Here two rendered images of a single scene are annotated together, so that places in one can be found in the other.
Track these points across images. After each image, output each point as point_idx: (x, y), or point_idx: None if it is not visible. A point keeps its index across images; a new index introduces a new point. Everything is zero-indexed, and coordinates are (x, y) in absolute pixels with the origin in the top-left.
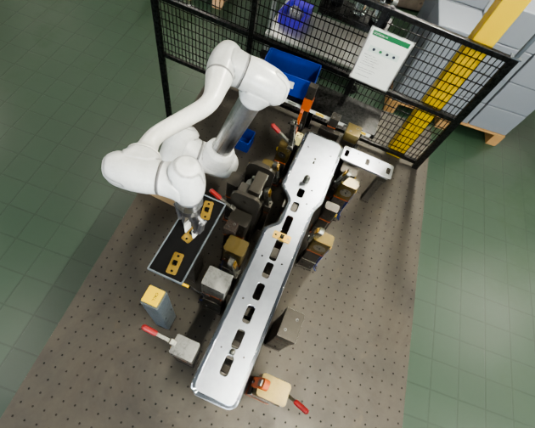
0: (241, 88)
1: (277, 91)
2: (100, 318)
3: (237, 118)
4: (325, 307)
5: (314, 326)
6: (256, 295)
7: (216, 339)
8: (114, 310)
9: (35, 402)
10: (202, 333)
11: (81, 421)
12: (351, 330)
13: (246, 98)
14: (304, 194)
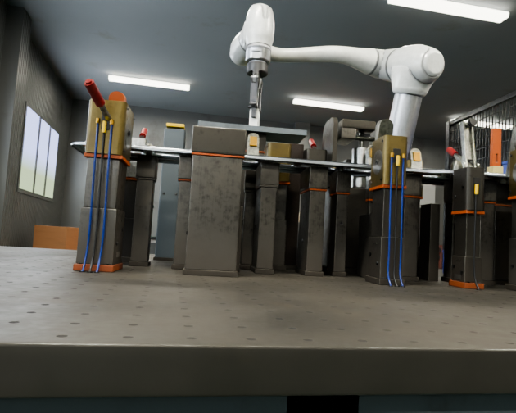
0: (388, 68)
1: (414, 50)
2: None
3: (390, 116)
4: (332, 288)
5: (273, 284)
6: (255, 244)
7: (158, 157)
8: None
9: (46, 249)
10: (165, 263)
11: (29, 251)
12: (329, 298)
13: (391, 77)
14: (434, 174)
